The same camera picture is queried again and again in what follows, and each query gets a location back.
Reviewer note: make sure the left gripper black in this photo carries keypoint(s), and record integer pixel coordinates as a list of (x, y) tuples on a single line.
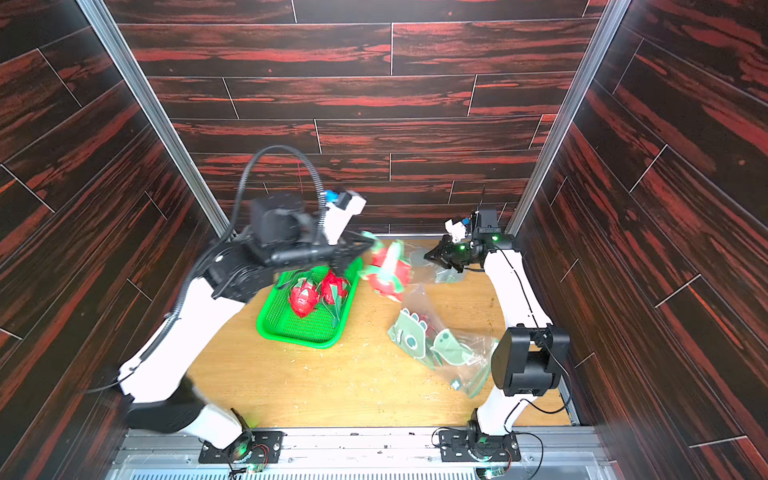
[(340, 255)]

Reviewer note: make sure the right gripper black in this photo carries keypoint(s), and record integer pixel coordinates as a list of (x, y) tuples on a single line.
[(459, 253)]

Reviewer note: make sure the red dragon fruit toy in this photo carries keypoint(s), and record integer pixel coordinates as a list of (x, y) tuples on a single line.
[(304, 297), (334, 289)]

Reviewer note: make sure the clear zip-top bag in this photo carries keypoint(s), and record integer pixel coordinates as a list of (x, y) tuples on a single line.
[(426, 272), (461, 358)]

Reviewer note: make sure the green perforated plastic tray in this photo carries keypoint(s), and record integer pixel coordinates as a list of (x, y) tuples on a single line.
[(323, 327)]

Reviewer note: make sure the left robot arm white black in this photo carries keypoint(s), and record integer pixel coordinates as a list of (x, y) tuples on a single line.
[(226, 277)]

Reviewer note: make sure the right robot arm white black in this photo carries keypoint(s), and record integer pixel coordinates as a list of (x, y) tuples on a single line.
[(528, 360)]

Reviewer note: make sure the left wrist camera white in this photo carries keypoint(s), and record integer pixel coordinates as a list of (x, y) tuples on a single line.
[(340, 208)]

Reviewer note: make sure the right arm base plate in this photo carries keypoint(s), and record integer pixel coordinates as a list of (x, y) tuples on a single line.
[(466, 445)]

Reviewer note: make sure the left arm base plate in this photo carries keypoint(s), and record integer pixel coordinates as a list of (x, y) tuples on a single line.
[(258, 447)]

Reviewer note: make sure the aluminium front rail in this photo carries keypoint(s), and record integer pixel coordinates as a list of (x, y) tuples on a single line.
[(370, 453)]

